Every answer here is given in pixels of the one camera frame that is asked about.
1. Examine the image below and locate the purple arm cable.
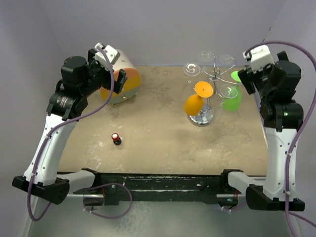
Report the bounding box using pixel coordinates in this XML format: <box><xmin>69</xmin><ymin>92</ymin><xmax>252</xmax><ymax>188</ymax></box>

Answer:
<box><xmin>26</xmin><ymin>45</ymin><xmax>134</xmax><ymax>222</ymax></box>
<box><xmin>218</xmin><ymin>40</ymin><xmax>316</xmax><ymax>237</ymax></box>

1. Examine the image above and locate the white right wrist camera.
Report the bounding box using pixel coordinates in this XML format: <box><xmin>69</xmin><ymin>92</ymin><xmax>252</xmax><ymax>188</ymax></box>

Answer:
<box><xmin>243</xmin><ymin>45</ymin><xmax>275</xmax><ymax>74</ymax></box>

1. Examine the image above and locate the chrome wine glass rack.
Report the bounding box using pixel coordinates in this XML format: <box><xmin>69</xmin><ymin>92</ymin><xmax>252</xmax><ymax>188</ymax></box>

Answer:
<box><xmin>188</xmin><ymin>56</ymin><xmax>236</xmax><ymax>127</ymax></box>

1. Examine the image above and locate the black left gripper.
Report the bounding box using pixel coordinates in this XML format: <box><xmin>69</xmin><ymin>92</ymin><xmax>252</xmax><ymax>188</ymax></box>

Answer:
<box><xmin>80</xmin><ymin>49</ymin><xmax>126</xmax><ymax>97</ymax></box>

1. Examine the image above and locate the small red-capped bottle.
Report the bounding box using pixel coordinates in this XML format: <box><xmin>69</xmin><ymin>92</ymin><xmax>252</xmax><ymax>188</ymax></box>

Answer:
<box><xmin>111</xmin><ymin>133</ymin><xmax>122</xmax><ymax>146</ymax></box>

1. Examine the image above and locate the clear stemmed wine glass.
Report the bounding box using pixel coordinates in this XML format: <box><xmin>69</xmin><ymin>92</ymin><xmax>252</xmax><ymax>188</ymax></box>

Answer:
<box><xmin>183</xmin><ymin>63</ymin><xmax>200</xmax><ymax>94</ymax></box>

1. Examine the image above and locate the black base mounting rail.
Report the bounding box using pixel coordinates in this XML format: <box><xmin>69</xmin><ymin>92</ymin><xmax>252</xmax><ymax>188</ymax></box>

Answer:
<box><xmin>75</xmin><ymin>173</ymin><xmax>241</xmax><ymax>206</ymax></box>

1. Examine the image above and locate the green plastic wine glass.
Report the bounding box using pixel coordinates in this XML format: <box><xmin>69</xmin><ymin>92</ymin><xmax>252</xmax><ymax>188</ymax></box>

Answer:
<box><xmin>220</xmin><ymin>71</ymin><xmax>241</xmax><ymax>112</ymax></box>

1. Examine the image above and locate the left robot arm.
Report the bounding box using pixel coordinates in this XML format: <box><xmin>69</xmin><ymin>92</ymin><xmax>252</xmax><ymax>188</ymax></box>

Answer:
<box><xmin>12</xmin><ymin>45</ymin><xmax>127</xmax><ymax>204</ymax></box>

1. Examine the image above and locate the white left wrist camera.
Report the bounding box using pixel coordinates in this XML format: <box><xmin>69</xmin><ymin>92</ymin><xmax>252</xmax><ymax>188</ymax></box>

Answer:
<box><xmin>94</xmin><ymin>42</ymin><xmax>120</xmax><ymax>65</ymax></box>

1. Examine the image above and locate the tall clear champagne flute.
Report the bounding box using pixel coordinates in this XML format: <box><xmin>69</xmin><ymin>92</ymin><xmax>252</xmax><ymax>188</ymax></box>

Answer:
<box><xmin>219</xmin><ymin>84</ymin><xmax>238</xmax><ymax>107</ymax></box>

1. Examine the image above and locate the yellow plastic wine glass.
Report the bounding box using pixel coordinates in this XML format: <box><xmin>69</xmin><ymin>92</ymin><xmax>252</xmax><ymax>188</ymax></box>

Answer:
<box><xmin>184</xmin><ymin>81</ymin><xmax>213</xmax><ymax>116</ymax></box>

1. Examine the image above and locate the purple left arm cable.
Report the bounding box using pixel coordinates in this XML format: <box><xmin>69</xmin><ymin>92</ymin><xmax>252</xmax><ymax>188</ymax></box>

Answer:
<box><xmin>26</xmin><ymin>45</ymin><xmax>134</xmax><ymax>222</ymax></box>

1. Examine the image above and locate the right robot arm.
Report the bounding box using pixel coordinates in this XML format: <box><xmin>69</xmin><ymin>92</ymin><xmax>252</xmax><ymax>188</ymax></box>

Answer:
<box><xmin>219</xmin><ymin>51</ymin><xmax>305</xmax><ymax>211</ymax></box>

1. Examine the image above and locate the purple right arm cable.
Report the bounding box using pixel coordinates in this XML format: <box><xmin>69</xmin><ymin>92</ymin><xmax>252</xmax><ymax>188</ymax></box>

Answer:
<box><xmin>218</xmin><ymin>40</ymin><xmax>316</xmax><ymax>237</ymax></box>

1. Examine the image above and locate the short clear wine glass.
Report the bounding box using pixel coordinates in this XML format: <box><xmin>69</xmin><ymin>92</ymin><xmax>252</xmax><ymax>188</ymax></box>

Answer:
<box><xmin>198</xmin><ymin>51</ymin><xmax>215</xmax><ymax>70</ymax></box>

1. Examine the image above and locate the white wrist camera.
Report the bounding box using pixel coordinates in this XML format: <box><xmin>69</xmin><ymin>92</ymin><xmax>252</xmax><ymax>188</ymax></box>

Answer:
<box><xmin>94</xmin><ymin>42</ymin><xmax>120</xmax><ymax>65</ymax></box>
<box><xmin>243</xmin><ymin>45</ymin><xmax>275</xmax><ymax>74</ymax></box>

